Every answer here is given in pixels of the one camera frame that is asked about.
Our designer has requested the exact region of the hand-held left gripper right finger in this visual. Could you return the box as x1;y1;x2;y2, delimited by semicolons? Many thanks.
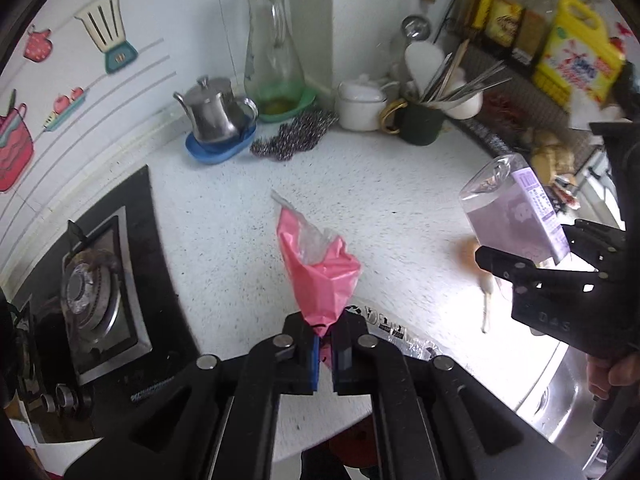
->
332;305;586;480

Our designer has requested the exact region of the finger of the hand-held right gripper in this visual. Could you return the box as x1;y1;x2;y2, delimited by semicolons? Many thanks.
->
560;218;633;272
474;245;606;307

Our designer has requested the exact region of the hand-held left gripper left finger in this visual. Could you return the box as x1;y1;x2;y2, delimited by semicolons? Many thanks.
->
65;312;321;480

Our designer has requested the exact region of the white round plastic spoon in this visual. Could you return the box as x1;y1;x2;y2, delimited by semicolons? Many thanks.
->
462;237;498;335

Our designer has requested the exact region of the purple drink carton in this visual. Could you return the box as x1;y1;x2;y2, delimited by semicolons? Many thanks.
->
460;154;572;268

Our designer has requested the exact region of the pink plastic bag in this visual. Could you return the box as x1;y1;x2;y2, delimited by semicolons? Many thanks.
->
271;190;362;371

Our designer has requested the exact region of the person's right hand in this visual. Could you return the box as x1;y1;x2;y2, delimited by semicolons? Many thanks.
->
586;355;640;403

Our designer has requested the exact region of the red white packet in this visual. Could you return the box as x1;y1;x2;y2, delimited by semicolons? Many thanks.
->
550;175;582;211

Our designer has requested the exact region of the clear printed plastic wrapper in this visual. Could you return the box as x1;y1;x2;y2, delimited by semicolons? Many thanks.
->
357;304;443;361

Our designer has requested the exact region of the stainless steel sink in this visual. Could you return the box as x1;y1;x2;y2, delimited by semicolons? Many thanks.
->
515;345;618;480

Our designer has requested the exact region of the person's leg in jeans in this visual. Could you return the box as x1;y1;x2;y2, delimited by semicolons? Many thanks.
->
300;437;351;480

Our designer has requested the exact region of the ginger root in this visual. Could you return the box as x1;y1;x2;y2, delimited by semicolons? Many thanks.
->
530;129;576;183

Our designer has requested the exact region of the dark green mug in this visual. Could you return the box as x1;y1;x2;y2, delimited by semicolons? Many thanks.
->
381;99;447;147

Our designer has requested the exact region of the white ceramic spoon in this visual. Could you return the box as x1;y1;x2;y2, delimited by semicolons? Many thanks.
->
440;87;485;121

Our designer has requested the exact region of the bundle of chopsticks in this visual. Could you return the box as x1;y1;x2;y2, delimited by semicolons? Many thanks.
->
417;40;513;106

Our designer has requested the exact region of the yellow oil bottle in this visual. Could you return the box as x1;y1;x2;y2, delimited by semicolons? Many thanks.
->
531;0;626;111

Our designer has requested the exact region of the black gas stove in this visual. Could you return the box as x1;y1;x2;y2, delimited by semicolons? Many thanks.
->
0;164;201;443

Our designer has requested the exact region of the white lidded ceramic pot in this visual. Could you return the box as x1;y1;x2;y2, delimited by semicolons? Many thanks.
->
337;75;388;132

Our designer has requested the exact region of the dark seasoning bottle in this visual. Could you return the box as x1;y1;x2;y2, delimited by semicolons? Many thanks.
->
511;7;551;66

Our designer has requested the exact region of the white rice paddle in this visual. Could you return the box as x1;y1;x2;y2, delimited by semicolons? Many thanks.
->
404;42;448;98

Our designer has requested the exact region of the blue plastic dish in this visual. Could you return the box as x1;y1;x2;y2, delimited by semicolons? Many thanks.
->
185;122;258;165

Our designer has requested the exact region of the brown label sauce bottle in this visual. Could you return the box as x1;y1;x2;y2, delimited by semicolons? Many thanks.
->
487;0;528;50

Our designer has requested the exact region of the steel ladle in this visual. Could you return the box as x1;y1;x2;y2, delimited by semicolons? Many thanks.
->
401;14;432;43

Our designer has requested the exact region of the yellow label sauce bottle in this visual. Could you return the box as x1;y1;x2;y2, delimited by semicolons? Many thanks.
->
462;0;496;38

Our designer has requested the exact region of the green plastic dish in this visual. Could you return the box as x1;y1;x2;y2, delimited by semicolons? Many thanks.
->
257;87;317;123

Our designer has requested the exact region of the stainless steel teapot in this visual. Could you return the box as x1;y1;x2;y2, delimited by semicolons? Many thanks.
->
173;76;259;143

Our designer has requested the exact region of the white paper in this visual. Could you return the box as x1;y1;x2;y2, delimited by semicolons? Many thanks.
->
10;400;101;473

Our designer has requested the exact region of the glass pitcher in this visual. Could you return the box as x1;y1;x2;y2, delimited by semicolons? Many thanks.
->
242;0;306;111

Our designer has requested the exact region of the black wire rack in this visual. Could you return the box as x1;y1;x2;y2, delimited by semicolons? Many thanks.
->
432;0;616;186

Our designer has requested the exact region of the red stringy bundle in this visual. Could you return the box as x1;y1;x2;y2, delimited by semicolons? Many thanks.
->
484;89;522;122

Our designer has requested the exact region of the steel wire scrubber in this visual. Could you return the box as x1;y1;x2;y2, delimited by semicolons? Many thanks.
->
250;109;341;162

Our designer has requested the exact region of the apple tray wall sticker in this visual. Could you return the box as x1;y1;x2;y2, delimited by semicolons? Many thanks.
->
42;87;86;133

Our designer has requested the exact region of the red pot wall sticker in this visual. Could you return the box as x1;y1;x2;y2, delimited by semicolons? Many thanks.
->
0;90;36;193

